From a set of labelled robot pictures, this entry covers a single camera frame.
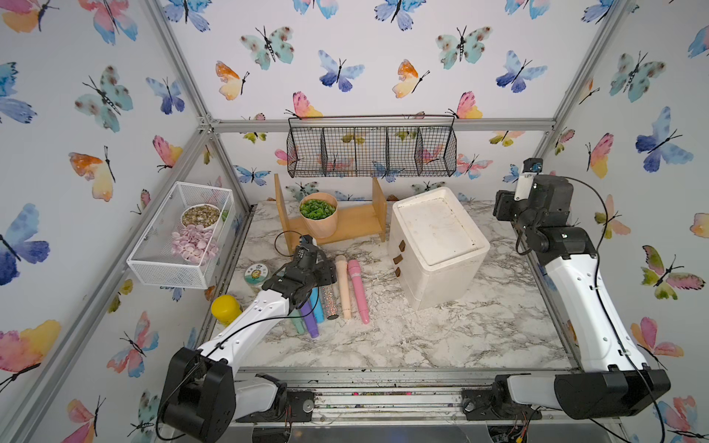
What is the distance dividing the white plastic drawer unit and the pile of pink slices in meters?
0.51

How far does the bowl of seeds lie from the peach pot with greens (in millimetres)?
280

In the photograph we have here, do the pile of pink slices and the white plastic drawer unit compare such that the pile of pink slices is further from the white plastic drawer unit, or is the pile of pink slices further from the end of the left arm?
the white plastic drawer unit

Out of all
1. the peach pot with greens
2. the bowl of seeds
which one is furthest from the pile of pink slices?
the peach pot with greens

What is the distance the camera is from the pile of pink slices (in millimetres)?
635

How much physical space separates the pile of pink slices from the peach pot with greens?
0.33m

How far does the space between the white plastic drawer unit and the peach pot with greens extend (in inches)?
8.7

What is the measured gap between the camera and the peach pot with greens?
3.07 feet

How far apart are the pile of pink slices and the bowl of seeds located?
41 mm

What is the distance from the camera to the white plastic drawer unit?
76 cm
